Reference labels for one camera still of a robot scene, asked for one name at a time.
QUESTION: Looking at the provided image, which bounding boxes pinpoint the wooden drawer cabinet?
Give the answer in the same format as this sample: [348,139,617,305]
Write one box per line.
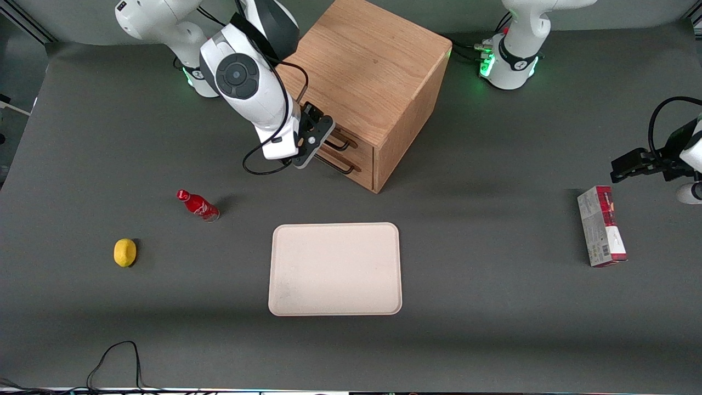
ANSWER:
[277,0,453,194]

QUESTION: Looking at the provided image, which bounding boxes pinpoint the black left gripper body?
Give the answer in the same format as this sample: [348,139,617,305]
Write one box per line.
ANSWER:
[657,123,700,182]

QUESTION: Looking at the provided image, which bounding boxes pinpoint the cream plastic tray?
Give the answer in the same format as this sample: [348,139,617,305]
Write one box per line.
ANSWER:
[268,222,403,317]

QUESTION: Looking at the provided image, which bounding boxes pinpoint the wooden drawer front panel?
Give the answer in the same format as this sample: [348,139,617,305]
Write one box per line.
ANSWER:
[315,148,376,191]

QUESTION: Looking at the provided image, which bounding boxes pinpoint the black left base cables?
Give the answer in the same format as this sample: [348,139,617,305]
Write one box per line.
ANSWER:
[449,11,513,62]

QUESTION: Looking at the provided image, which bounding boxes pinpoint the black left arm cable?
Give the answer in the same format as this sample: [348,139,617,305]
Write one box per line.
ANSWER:
[648,97,702,157]

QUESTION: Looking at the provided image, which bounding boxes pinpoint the black base cables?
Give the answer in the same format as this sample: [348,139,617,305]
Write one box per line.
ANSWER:
[195,5,228,28]
[449,11,513,62]

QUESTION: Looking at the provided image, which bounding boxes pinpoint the black right base cables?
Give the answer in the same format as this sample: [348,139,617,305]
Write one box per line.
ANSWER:
[195,5,228,28]

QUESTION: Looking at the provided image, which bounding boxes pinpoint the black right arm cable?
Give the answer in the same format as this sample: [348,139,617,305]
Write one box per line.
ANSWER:
[233,0,309,176]

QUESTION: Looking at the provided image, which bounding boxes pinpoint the aluminium frame strut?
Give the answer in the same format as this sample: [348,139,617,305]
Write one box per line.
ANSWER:
[0,0,56,46]

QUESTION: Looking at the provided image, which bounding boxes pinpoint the black looped floor cable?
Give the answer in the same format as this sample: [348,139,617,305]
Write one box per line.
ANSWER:
[87,341,148,393]

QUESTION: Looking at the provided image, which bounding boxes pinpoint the red plaid cardboard box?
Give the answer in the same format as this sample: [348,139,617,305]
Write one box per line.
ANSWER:
[577,185,629,268]

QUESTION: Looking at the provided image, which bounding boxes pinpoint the yellow lemon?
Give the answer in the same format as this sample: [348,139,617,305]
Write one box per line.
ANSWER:
[114,238,137,268]

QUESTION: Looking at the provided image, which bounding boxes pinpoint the black metal drawer handle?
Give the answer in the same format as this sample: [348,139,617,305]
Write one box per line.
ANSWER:
[324,127,358,152]
[315,154,363,176]

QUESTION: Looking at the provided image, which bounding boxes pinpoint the red cola bottle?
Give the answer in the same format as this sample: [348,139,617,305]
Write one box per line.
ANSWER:
[176,189,220,222]

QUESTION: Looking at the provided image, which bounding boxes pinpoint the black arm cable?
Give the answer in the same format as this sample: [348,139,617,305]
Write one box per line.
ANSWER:
[648,97,702,157]
[233,0,309,176]

